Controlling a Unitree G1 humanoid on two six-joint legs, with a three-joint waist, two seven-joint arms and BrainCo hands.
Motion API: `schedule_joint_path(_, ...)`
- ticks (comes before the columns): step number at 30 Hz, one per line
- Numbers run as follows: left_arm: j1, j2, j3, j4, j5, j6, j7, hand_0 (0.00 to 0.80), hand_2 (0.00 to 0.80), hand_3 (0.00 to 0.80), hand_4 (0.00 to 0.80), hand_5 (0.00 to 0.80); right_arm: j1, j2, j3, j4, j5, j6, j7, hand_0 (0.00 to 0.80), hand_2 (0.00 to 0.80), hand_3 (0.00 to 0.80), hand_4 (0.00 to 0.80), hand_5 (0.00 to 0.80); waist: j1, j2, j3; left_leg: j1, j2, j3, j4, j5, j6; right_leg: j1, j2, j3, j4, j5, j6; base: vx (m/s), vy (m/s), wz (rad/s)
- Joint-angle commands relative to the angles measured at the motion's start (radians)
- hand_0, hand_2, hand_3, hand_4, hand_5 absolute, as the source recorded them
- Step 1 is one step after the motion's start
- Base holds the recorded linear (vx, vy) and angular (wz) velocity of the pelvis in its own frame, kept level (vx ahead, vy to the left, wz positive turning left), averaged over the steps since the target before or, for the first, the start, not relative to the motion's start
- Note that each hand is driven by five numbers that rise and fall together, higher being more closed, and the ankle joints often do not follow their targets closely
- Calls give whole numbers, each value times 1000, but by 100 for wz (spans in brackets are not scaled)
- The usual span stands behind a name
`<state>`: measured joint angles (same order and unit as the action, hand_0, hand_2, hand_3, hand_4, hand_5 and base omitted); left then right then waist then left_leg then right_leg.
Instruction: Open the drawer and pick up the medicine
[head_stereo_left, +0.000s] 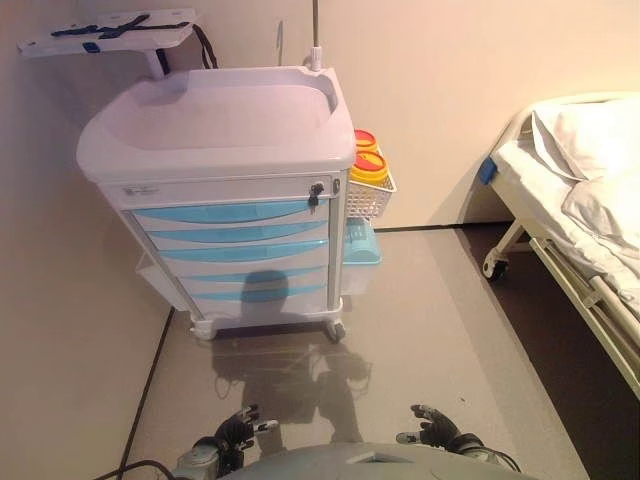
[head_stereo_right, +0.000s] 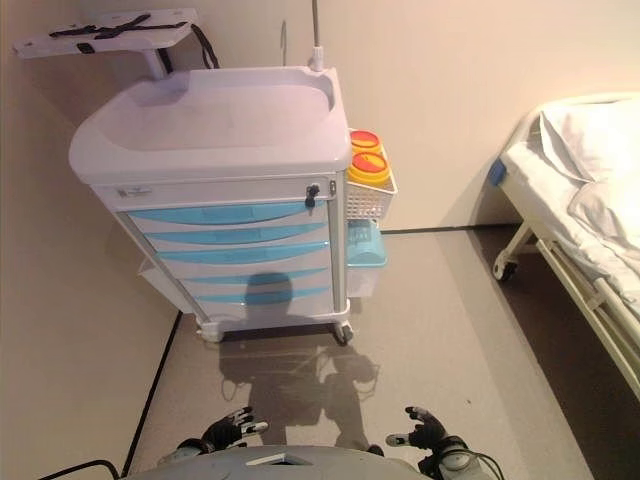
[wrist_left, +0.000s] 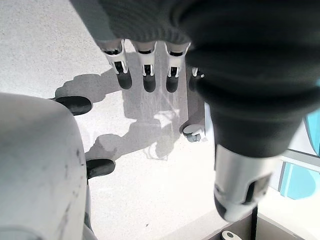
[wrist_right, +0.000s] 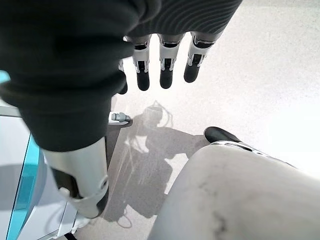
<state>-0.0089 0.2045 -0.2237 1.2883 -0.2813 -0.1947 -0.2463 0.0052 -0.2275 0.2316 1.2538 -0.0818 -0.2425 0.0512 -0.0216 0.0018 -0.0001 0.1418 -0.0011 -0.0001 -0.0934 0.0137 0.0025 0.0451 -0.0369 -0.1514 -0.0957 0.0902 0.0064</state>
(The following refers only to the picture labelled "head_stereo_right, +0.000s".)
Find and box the light blue waste bin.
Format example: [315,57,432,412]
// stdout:
[345,218,389,269]

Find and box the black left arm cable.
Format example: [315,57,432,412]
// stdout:
[37,458,122,480]

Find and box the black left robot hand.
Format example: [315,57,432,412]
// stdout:
[204,406,269,451]

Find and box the white medical cart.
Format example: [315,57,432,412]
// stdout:
[68,67,354,347]

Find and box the black crossed strap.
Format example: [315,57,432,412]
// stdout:
[48,13,152,42]

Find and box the grey robot torso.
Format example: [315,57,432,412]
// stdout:
[124,444,422,480]

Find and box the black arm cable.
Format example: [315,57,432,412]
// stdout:
[37,458,122,480]
[468,448,507,480]

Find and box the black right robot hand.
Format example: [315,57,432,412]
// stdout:
[385,405,454,451]

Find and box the black hanging strap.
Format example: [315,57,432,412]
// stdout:
[189,22,222,71]

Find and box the white folded quilt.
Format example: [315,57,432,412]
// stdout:
[538,97,640,251]

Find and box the yellow sharps container red lid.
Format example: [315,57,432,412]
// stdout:
[348,128,384,154]
[346,151,393,189]

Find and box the bed caster wheel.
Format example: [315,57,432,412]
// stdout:
[493,251,519,283]

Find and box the white translucent side bin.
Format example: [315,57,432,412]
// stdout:
[345,264,382,302]

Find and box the cream hospital bed frame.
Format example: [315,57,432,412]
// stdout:
[491,92,640,402]

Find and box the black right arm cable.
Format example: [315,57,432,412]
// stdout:
[468,448,507,480]

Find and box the white perforated side basket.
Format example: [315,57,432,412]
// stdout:
[344,127,400,222]

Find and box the white mattress sheet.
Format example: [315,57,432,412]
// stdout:
[499,137,640,321]

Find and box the grey IV pole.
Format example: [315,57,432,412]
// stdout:
[306,0,327,72]

